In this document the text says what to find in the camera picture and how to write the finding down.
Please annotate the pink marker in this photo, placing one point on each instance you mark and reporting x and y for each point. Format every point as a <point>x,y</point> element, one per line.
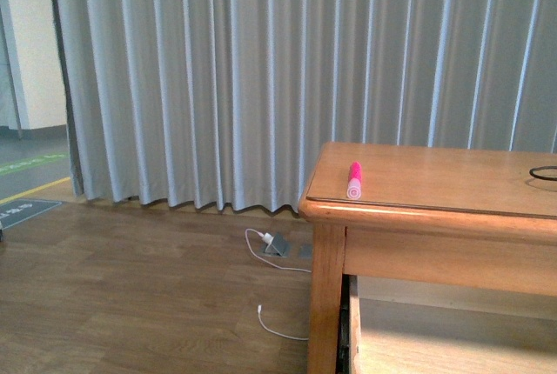
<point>354,186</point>

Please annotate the white charger plug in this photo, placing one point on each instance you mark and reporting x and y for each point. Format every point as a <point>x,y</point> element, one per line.
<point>267,238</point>

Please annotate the open floor socket box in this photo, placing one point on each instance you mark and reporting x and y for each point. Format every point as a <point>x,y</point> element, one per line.
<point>279,247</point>

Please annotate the closed floor socket cover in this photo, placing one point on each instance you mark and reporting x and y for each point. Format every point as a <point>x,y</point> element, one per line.
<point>305,251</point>

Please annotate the grey curtain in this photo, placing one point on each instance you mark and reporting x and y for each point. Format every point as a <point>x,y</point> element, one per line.
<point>228,102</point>

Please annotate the wooden desk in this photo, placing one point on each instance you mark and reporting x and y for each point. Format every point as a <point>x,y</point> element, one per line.
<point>473,218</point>

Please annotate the green floor sticker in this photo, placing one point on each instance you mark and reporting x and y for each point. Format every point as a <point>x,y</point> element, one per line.
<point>29,163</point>

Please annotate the dark floor sign mat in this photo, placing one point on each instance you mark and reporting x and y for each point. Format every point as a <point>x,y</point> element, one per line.
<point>22,209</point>

